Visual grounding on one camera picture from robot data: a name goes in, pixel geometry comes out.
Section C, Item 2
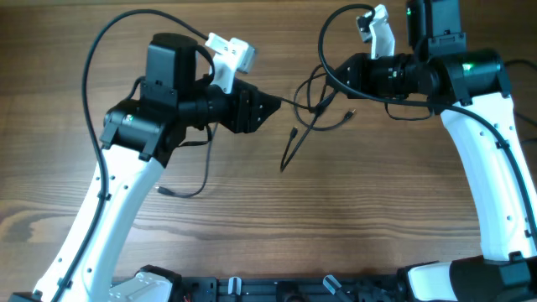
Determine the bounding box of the thick black USB cable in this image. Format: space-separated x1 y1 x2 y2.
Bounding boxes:
279 64 340 174

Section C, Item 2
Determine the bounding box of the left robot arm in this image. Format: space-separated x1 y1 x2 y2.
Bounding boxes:
11 33 281 301

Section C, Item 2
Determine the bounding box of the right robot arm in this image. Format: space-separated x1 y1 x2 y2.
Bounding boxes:
327 1 536 301

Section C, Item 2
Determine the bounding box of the right camera black cable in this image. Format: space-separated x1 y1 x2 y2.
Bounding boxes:
316 3 537 244

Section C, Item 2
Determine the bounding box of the camera black cable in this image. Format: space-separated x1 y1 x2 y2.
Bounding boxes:
316 3 537 244
50 8 211 302

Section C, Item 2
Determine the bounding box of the left camera black cable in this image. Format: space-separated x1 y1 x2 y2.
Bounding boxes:
50 8 211 302

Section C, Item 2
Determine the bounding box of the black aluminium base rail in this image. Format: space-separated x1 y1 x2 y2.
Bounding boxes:
171 275 397 302

